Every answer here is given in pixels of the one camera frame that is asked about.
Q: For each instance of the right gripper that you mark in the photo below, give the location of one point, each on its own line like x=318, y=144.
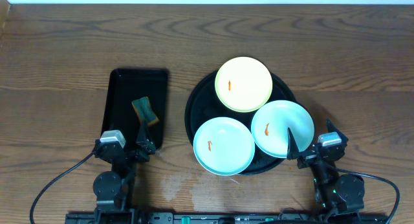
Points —
x=307, y=157

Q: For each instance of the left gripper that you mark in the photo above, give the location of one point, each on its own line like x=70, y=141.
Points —
x=128, y=152

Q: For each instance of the green and orange sponge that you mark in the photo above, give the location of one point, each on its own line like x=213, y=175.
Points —
x=144, y=112

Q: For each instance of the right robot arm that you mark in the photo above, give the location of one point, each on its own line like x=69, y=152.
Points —
x=339, y=194

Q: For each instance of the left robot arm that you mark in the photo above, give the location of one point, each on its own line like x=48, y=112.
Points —
x=114, y=188

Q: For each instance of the black rectangular tray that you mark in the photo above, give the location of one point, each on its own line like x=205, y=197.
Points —
x=127, y=85

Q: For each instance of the round black tray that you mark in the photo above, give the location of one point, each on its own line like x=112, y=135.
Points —
x=203, y=104

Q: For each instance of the yellow plate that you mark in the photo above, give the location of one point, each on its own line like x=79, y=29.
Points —
x=243, y=84

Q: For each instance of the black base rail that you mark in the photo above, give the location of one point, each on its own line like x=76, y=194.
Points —
x=170, y=218

